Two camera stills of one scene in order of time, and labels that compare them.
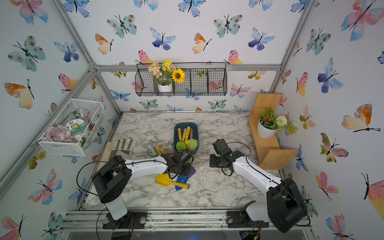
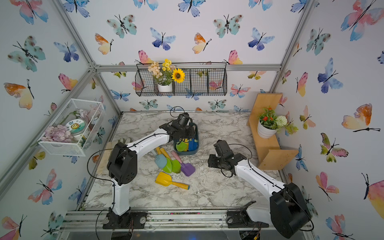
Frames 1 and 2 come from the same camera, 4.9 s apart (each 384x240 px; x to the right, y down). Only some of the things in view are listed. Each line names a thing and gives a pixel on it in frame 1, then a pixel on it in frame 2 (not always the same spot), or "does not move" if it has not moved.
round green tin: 76,127 does not move
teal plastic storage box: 183,125 does not move
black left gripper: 186,174 -> 191,133
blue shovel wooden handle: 181,178 -> 193,145
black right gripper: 212,160 does not move
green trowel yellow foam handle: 180,145 does not move
